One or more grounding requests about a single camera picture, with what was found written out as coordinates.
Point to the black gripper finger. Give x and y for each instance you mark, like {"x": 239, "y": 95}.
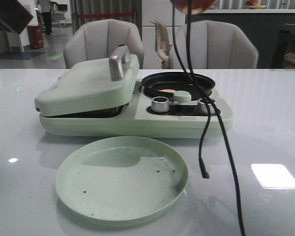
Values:
{"x": 13, "y": 16}

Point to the black round frying pan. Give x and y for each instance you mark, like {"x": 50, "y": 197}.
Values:
{"x": 168, "y": 80}

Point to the right silver control knob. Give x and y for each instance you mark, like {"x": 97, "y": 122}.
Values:
{"x": 205, "y": 106}

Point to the dark counter with white top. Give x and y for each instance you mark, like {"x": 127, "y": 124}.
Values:
{"x": 272, "y": 31}

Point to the person in background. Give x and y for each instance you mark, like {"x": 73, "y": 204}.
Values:
{"x": 46, "y": 8}

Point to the green breakfast maker base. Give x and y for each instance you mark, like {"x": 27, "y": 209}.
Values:
{"x": 136, "y": 119}

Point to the left silver control knob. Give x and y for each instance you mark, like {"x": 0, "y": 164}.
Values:
{"x": 160, "y": 104}

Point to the fruit bowl on counter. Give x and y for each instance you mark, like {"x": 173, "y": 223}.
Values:
{"x": 252, "y": 4}

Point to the green sandwich maker lid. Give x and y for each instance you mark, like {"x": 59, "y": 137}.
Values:
{"x": 91, "y": 85}

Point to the silver control knob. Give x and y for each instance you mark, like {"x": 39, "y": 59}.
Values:
{"x": 205, "y": 106}
{"x": 160, "y": 104}

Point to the left grey upholstered chair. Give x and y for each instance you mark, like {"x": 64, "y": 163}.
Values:
{"x": 98, "y": 39}

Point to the red trash bin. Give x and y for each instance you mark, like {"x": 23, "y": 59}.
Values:
{"x": 35, "y": 36}

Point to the grey upholstered chair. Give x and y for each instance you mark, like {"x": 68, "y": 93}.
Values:
{"x": 219, "y": 45}
{"x": 98, "y": 39}

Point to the right grey upholstered chair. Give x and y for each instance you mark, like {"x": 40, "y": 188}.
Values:
{"x": 219, "y": 45}

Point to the light green round plate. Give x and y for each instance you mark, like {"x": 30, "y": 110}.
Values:
{"x": 122, "y": 181}

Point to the white cabinet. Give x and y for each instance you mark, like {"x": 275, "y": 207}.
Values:
{"x": 154, "y": 10}

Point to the beige office chair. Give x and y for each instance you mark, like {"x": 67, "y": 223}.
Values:
{"x": 162, "y": 45}

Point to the pink bowl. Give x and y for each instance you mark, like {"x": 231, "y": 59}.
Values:
{"x": 197, "y": 6}

